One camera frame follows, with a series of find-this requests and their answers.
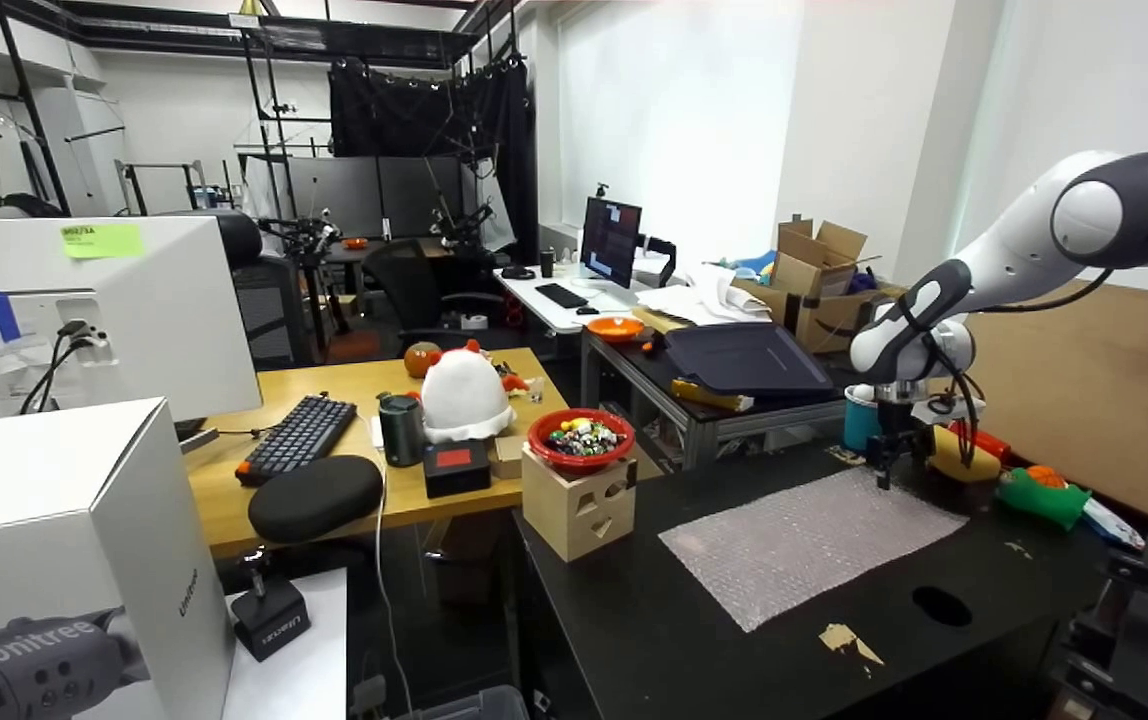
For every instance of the blue plastic cup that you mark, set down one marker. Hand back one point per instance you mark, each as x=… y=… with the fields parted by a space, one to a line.
x=861 y=419

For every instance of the computer monitor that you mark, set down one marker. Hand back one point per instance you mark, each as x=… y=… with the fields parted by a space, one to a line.
x=608 y=236

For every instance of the brown cardboard sheet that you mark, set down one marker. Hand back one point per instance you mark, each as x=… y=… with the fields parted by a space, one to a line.
x=1072 y=389

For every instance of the small black red box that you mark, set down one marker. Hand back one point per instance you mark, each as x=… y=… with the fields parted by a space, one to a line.
x=458 y=471

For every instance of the green toy bottle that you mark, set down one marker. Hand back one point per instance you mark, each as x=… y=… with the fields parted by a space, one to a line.
x=1052 y=505

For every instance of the black cushion pad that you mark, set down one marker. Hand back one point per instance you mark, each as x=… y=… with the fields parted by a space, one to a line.
x=315 y=496

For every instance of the open cardboard box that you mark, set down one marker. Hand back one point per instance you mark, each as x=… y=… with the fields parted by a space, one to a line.
x=823 y=288

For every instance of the wooden shape sorter box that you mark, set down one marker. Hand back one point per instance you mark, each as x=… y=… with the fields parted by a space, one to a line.
x=587 y=514

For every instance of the dark blue storage bin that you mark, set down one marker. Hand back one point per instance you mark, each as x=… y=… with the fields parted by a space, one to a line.
x=747 y=356

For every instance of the torn tape scrap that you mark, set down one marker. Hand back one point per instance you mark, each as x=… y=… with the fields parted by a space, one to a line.
x=843 y=636

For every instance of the yellow plush toy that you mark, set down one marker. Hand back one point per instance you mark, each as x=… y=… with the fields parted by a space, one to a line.
x=962 y=463

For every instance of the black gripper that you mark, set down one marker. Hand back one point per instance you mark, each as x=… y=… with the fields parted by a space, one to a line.
x=905 y=442

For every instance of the dark green mug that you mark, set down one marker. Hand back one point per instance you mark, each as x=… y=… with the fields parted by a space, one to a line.
x=400 y=428

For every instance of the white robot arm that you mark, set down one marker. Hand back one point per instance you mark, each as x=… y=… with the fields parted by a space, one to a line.
x=1091 y=209

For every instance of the red bowl with items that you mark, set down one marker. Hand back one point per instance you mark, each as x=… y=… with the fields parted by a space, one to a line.
x=580 y=442

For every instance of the black keyboard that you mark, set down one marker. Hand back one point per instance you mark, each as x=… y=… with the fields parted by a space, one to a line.
x=301 y=438

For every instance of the black office chair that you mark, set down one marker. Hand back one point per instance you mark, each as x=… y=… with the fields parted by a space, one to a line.
x=425 y=309

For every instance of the white box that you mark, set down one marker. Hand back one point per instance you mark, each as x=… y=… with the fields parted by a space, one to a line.
x=109 y=602

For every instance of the orange ball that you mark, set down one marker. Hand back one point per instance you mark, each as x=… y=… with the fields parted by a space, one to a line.
x=422 y=356

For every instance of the large white monitor back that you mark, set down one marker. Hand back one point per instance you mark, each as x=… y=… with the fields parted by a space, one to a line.
x=113 y=309

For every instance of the bubble wrap plastic sheet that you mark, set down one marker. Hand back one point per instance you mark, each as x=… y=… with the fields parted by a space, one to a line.
x=788 y=547

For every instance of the orange bowl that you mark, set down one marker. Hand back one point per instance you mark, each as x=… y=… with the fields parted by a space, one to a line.
x=622 y=330

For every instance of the wooden desk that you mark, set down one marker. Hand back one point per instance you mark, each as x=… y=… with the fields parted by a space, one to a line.
x=223 y=500

